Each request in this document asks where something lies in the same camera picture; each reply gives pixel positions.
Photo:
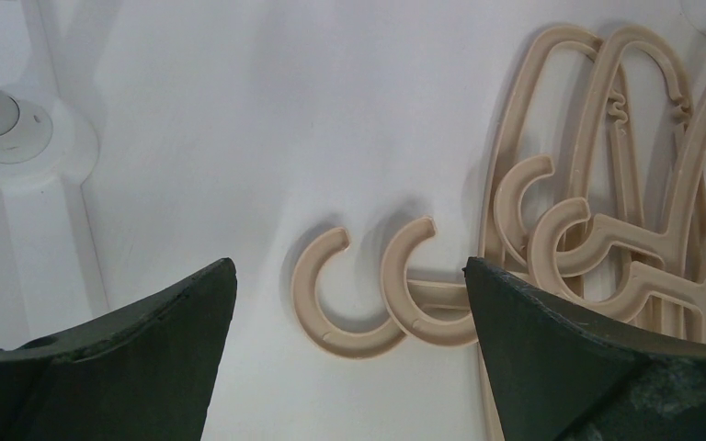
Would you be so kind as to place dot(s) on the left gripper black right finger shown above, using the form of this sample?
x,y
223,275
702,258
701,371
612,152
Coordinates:
x,y
559,371

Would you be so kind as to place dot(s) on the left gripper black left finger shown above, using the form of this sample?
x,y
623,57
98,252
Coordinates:
x,y
145,371

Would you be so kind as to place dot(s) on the beige plastic hanger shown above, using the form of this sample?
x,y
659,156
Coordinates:
x,y
606,101
568,241
434,312
611,265

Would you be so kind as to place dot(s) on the metal clothes rack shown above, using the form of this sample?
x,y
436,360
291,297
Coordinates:
x,y
49,274

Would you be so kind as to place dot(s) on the beige plastic hanger top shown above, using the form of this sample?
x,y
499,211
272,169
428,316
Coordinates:
x,y
568,241

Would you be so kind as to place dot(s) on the beige plastic hanger leftmost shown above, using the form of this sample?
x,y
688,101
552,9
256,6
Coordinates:
x,y
434,312

